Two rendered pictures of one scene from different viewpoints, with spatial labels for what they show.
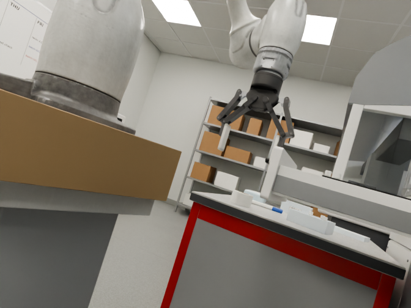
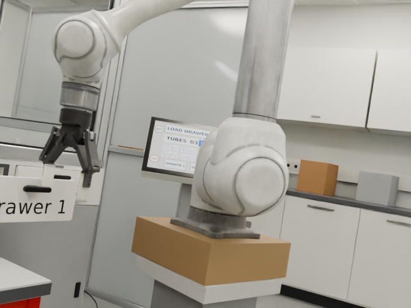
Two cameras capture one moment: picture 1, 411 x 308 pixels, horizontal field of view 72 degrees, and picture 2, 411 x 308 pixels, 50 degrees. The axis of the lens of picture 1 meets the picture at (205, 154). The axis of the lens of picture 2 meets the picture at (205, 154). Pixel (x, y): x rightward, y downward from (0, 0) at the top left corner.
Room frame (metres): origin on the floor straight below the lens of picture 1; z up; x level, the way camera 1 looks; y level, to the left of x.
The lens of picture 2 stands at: (1.71, 0.41, 1.04)
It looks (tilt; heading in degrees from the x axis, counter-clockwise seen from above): 1 degrees up; 190
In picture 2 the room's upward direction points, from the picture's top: 9 degrees clockwise
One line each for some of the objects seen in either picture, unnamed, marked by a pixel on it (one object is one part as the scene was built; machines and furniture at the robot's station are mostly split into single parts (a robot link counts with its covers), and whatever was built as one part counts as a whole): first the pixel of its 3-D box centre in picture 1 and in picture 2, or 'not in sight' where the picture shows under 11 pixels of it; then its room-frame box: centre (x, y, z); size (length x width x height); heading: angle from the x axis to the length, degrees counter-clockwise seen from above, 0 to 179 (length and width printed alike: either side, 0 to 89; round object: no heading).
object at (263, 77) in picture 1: (263, 93); (74, 128); (0.71, -0.10, 1.07); 0.08 x 0.07 x 0.09; 65
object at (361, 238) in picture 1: (348, 233); not in sight; (1.06, -0.60, 0.77); 0.13 x 0.09 x 0.02; 47
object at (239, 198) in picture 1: (241, 198); not in sight; (0.94, -0.16, 0.78); 0.07 x 0.07 x 0.04
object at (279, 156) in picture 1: (281, 178); (26, 199); (0.69, -0.20, 0.87); 0.29 x 0.02 x 0.11; 155
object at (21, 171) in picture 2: not in sight; (52, 184); (0.27, -0.35, 0.87); 0.29 x 0.02 x 0.11; 155
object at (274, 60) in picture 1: (271, 66); (79, 98); (0.71, -0.10, 1.14); 0.09 x 0.09 x 0.06
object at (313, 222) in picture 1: (310, 221); not in sight; (0.90, -0.39, 0.78); 0.12 x 0.08 x 0.04; 49
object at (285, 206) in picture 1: (296, 209); not in sight; (1.26, -0.46, 0.79); 0.13 x 0.09 x 0.05; 64
